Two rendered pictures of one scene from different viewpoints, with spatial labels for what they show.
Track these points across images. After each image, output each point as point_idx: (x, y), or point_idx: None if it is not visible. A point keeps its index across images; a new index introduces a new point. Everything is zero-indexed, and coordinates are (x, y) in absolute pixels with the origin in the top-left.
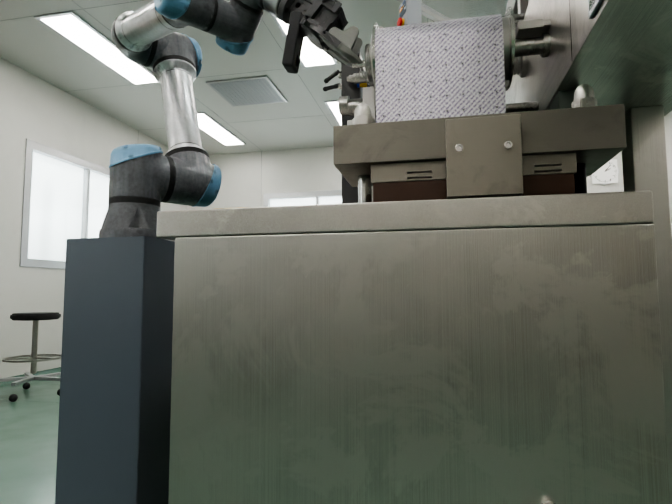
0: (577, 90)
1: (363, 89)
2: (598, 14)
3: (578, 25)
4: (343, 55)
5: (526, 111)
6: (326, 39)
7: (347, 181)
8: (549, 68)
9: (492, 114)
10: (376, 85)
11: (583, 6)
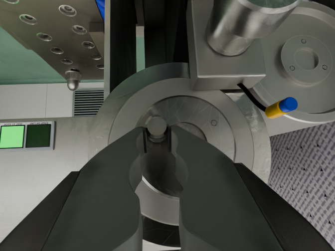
0: (68, 85)
1: (195, 71)
2: (46, 119)
3: (83, 131)
4: (117, 146)
5: (40, 56)
6: (25, 222)
7: None
8: None
9: (26, 44)
10: (104, 64)
11: (72, 137)
